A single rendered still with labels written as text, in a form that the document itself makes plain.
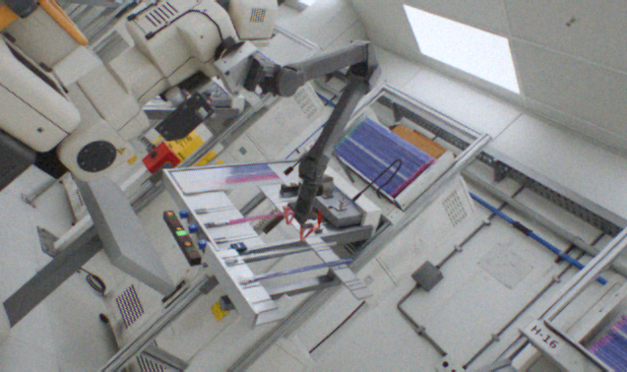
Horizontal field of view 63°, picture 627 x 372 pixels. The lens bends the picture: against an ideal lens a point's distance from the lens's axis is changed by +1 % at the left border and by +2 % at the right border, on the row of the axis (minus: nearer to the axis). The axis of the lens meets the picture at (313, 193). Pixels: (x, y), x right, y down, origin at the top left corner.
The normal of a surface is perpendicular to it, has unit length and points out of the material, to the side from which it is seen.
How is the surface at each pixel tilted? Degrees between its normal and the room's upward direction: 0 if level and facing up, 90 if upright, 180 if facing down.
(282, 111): 90
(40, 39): 92
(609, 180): 90
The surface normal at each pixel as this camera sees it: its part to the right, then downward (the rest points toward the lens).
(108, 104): -0.21, -0.52
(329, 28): 0.50, 0.48
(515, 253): -0.44, -0.57
